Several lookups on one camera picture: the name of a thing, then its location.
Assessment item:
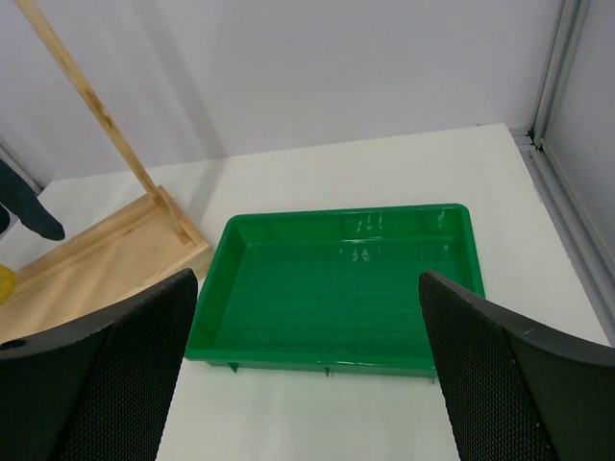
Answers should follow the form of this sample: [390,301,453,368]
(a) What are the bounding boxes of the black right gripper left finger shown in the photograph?
[1,269,198,460]

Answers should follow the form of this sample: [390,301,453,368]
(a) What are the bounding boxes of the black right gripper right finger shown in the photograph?
[418,271,614,460]

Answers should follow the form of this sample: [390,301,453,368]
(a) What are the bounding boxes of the wooden drying rack stand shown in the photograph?
[1,1,213,343]

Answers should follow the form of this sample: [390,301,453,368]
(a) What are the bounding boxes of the green plastic tray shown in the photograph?
[185,204,484,378]

